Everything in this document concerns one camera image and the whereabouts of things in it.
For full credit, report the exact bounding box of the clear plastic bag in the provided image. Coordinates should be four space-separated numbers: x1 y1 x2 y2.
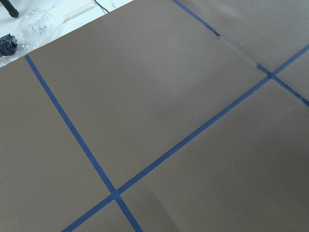
0 4 64 67

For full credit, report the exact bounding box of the crumpled black tape ball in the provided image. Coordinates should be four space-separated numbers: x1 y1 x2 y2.
0 34 17 57

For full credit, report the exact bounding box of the black tripod leg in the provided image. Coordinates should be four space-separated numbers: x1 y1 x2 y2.
0 0 19 18

